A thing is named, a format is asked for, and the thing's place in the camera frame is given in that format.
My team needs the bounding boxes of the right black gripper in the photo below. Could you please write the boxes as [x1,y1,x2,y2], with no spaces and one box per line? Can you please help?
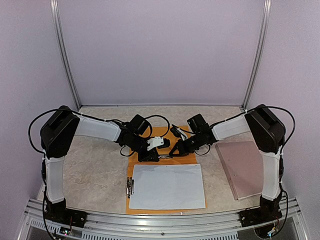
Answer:
[170,132,204,156]

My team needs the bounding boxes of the white paper sheet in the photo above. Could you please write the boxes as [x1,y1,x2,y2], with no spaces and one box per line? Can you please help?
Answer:
[129,164,206,211]

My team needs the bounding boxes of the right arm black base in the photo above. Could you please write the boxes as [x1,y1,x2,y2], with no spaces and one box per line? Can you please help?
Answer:
[239,194,283,228]

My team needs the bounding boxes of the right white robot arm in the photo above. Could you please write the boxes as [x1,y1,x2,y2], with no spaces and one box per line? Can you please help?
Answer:
[169,104,286,201]

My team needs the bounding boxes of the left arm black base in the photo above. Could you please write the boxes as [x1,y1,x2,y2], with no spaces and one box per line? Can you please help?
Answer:
[44,196,88,228]

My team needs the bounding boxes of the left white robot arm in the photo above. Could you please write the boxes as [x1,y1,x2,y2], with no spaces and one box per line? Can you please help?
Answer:
[40,105,165,223]

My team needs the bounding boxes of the orange folder spine clip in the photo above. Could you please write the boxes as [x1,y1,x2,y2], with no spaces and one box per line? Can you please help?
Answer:
[158,154,173,160]

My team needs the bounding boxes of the orange folder top clip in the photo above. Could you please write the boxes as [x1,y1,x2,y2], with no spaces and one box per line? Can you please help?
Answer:
[126,177,135,199]

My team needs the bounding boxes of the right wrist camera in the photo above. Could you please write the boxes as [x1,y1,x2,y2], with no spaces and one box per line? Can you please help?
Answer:
[170,126,188,141]

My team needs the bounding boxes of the front aluminium rail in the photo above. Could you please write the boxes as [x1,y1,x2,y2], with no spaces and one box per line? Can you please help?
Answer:
[17,198,310,240]

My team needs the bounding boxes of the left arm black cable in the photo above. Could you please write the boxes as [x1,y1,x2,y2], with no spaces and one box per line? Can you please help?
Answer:
[27,107,171,240]

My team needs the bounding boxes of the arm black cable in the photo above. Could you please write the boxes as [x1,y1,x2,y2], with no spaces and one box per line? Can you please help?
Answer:
[212,106,296,226]
[27,107,171,240]

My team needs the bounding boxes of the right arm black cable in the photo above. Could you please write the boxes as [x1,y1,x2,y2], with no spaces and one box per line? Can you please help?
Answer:
[212,106,296,226]

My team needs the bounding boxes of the left aluminium frame post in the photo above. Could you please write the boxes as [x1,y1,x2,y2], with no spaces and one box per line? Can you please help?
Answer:
[49,0,82,110]

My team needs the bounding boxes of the aluminium frame post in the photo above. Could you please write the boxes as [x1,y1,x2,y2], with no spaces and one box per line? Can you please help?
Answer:
[241,0,272,109]
[49,0,82,110]

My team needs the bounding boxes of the right aluminium frame post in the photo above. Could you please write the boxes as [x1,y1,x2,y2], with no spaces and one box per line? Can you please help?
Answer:
[241,0,272,109]

